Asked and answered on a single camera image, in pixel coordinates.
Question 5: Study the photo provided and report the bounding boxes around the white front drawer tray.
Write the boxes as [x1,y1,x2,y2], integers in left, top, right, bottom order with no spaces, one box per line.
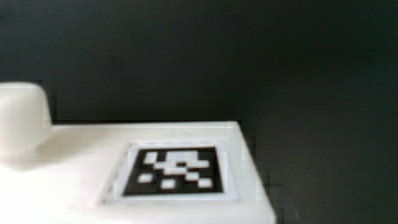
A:
[0,82,277,224]

